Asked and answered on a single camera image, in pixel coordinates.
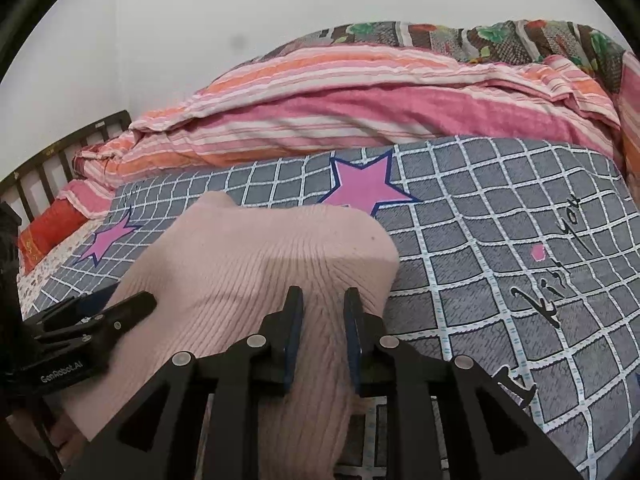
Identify pink knitted sweater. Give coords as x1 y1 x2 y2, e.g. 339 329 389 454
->
55 191 402 480

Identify white floral sheet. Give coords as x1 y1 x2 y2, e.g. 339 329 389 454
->
16 225 98 306

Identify grey checked bedsheet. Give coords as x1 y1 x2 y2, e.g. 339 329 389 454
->
17 135 640 480

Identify floral patterned blanket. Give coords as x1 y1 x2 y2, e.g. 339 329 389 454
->
260 20 627 97

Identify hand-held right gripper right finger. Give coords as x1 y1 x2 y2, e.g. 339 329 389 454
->
335 287 585 480

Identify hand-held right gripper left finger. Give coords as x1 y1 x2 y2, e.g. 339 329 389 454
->
62 285 306 480

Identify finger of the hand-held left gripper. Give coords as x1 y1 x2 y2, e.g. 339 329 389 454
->
34 291 159 347
22 293 117 332

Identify red pillow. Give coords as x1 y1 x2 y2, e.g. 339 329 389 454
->
17 199 89 276

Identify dark wooden headboard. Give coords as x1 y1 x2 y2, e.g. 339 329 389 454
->
0 110 134 227

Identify pink striped quilt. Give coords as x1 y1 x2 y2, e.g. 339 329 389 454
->
72 42 640 192

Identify pink striped pillow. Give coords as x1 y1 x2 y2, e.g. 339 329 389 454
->
55 179 117 219

